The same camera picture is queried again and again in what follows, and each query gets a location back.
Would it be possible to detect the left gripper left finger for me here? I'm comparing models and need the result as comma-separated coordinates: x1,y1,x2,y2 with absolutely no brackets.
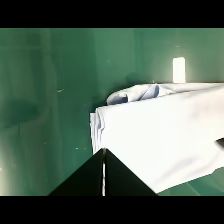
48,148,105,197

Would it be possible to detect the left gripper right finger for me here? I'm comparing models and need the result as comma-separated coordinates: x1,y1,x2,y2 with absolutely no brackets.
104,148,158,197

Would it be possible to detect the white shirt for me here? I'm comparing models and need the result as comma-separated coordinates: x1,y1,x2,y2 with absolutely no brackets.
89,82,224,194

